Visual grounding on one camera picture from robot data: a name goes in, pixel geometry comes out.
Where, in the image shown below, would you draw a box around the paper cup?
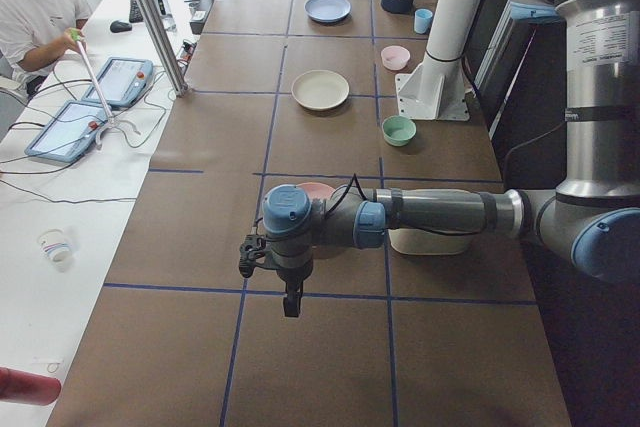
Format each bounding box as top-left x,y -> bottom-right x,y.
37,229 -> 73,272

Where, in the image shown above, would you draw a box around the teach pendant tablet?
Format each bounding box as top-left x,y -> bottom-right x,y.
96,57 -> 154,110
24,101 -> 107,164

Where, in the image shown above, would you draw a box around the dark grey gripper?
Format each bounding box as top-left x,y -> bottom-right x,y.
271,240 -> 313,318

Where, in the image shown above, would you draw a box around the pink bowl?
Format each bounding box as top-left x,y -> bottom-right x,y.
380,45 -> 411,71

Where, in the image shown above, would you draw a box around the black computer mouse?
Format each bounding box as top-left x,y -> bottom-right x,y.
110,21 -> 132,33

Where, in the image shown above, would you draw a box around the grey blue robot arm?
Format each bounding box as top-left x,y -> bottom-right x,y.
239,0 -> 639,317

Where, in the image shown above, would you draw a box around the aluminium frame post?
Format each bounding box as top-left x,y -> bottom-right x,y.
137,0 -> 189,98

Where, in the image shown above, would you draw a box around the green bowl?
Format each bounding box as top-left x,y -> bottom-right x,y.
381,115 -> 417,147

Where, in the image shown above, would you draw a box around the red cylinder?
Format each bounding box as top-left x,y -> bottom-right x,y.
1,367 -> 61,406

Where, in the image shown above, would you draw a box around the pink plate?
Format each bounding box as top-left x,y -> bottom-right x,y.
297,182 -> 335,199

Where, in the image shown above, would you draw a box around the blue plate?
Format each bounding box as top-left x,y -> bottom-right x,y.
304,0 -> 351,24

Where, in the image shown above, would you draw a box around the long grabber stick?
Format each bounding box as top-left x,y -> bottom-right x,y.
69,28 -> 141,149

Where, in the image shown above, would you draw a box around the person in white shirt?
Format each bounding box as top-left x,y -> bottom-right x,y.
1,0 -> 91,96

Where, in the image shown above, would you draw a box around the white mounting pole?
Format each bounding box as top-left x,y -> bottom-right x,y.
396,0 -> 480,121

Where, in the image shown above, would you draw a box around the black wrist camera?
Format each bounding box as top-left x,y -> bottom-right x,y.
238,234 -> 267,279

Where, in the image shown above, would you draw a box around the near teach pendant tablet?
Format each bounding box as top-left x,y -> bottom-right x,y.
24,101 -> 107,164

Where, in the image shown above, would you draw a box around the far teach pendant tablet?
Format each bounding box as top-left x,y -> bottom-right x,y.
96,57 -> 154,110

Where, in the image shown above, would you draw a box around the cream white toaster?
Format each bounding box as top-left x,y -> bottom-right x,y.
389,228 -> 473,256

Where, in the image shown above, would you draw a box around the cream white plate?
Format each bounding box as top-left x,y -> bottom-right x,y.
291,70 -> 350,111

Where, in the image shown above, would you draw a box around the light blue cup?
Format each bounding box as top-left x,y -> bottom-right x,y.
413,8 -> 434,35

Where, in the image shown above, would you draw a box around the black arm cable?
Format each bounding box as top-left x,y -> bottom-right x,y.
324,173 -> 481,236

